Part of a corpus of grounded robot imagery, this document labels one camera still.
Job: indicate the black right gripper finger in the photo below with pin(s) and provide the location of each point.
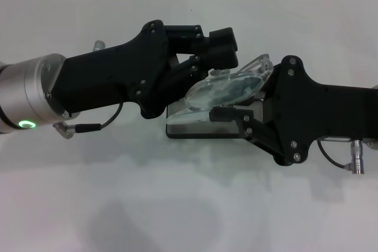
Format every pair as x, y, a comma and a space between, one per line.
230, 114

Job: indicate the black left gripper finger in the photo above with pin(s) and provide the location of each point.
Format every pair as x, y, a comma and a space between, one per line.
221, 38
221, 60

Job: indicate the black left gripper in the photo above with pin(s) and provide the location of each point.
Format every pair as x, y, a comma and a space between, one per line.
103, 78

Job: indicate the clear white glasses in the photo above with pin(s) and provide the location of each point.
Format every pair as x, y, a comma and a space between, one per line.
224, 89

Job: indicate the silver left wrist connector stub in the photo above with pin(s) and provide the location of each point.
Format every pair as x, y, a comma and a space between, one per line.
99, 46

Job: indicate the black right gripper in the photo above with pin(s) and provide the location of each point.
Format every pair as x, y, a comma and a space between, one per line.
330, 110

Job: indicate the black glasses case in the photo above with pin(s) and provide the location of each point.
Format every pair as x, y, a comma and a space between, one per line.
200, 132

